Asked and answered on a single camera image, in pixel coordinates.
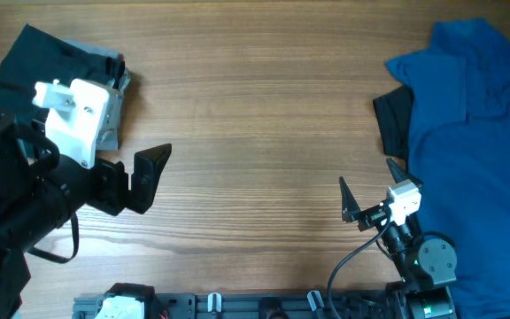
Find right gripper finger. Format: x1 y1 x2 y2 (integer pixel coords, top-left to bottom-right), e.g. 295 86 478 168
386 158 423 189
339 176 361 222

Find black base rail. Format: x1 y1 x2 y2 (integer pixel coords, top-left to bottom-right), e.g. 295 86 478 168
72 284 424 319

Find folded grey shorts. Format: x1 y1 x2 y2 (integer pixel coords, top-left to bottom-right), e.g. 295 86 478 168
62 38 131 152

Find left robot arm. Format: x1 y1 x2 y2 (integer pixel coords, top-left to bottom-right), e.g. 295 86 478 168
0 110 172 318

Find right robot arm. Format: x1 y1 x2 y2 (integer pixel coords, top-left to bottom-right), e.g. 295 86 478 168
327 159 458 319

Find black shorts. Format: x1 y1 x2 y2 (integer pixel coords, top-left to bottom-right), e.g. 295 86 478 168
0 25 130 129

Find blue polo shirt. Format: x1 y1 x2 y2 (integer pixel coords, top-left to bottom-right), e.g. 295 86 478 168
387 19 510 318

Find black garment under shirt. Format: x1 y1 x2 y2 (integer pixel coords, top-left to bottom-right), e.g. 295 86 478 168
373 85 414 161

